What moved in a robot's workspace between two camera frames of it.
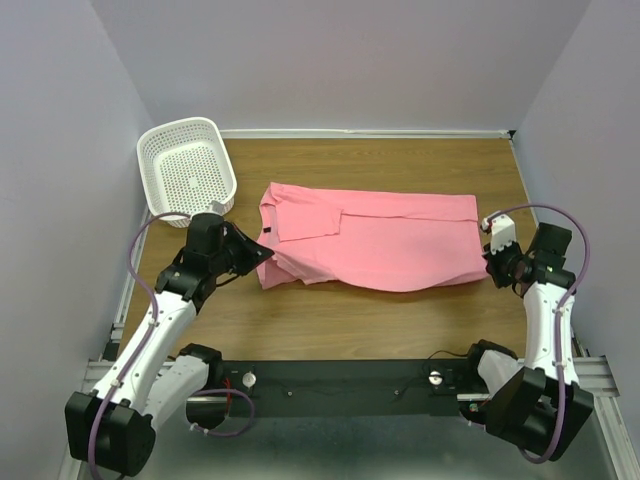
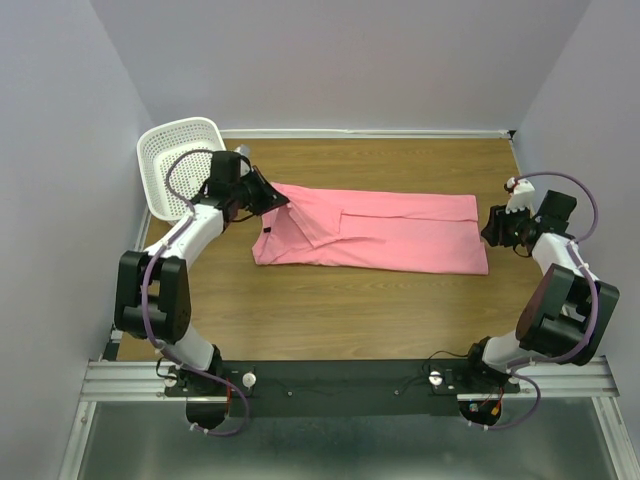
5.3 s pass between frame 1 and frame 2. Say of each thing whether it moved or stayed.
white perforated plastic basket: stayed
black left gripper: moved
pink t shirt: moved
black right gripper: moved
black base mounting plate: stayed
